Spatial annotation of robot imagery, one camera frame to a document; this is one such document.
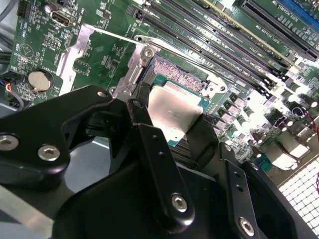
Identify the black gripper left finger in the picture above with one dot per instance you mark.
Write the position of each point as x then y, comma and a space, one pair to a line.
37, 129

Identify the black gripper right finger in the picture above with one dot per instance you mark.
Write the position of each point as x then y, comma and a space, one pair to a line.
239, 194

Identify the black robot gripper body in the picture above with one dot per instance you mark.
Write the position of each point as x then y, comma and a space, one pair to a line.
112, 214

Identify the metal socket cover frame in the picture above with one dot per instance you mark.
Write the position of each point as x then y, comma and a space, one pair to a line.
74, 49

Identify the silver square CPU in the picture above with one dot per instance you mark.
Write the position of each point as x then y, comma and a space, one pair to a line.
172, 107

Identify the thin metal locking lever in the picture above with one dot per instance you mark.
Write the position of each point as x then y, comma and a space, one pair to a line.
154, 43

